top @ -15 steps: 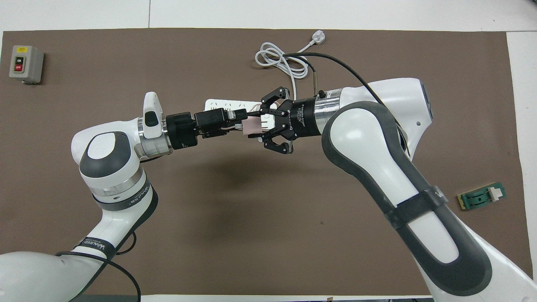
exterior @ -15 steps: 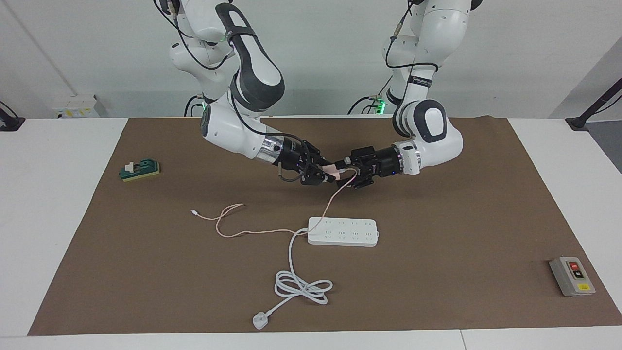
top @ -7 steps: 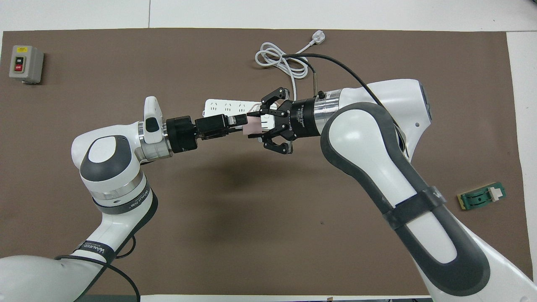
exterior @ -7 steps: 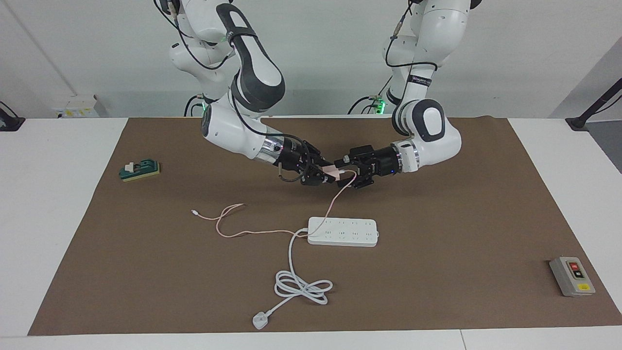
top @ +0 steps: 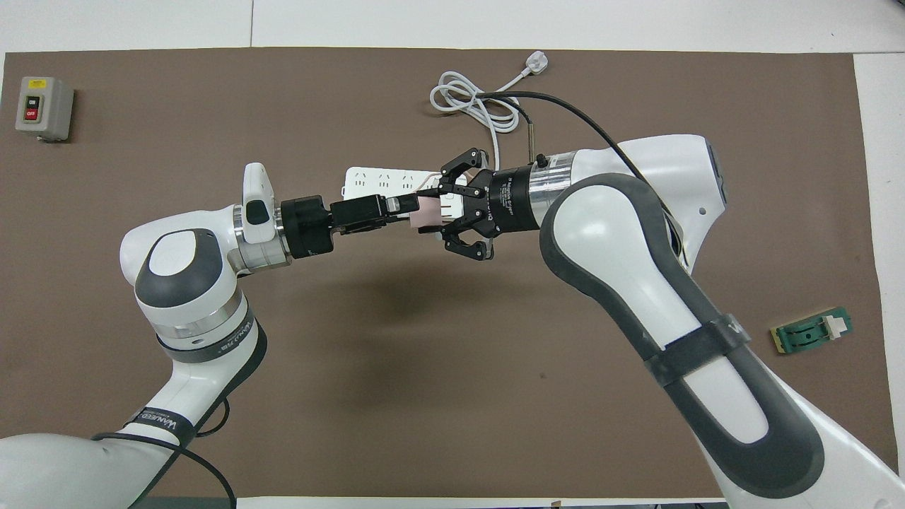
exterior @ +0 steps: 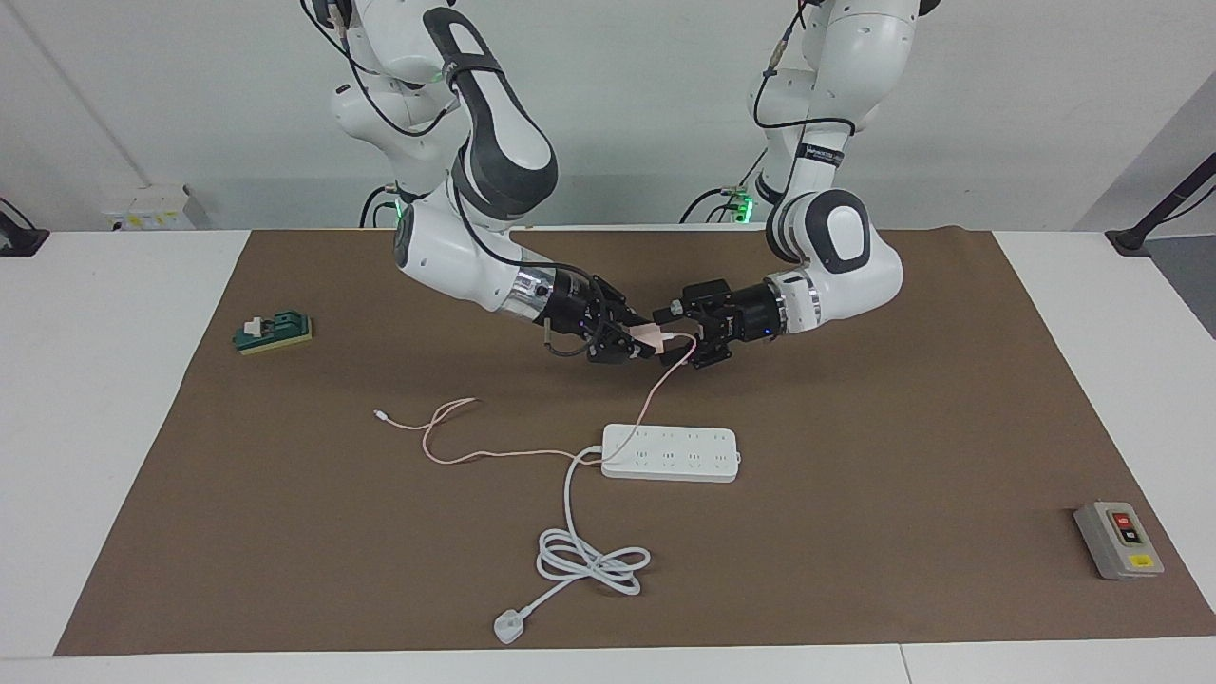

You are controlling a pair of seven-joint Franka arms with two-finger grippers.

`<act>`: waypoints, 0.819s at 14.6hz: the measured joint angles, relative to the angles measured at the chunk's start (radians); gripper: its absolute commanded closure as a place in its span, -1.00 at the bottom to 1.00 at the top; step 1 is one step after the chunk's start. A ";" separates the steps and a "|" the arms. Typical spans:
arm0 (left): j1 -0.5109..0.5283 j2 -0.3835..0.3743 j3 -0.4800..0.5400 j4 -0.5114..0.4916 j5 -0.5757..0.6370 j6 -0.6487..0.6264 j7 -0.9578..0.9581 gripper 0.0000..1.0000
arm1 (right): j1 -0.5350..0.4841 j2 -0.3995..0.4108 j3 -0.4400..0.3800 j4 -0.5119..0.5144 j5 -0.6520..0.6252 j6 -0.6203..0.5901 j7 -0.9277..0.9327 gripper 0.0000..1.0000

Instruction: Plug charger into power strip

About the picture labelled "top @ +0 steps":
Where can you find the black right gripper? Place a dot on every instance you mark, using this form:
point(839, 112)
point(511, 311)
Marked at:
point(509, 201)

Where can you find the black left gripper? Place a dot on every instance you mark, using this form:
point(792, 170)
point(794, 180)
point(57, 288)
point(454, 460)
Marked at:
point(307, 226)

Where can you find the pink charger adapter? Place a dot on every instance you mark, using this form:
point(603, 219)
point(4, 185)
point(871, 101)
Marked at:
point(426, 214)

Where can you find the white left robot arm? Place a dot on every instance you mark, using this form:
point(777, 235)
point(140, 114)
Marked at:
point(177, 283)

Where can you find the white power strip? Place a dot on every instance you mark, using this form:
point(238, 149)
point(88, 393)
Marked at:
point(371, 180)

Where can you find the brown table mat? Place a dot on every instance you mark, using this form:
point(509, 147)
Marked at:
point(452, 396)

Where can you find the green knife switch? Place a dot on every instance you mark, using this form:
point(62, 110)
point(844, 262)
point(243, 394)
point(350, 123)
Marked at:
point(802, 336)

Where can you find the grey on-off switch box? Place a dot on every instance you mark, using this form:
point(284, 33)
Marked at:
point(53, 106)

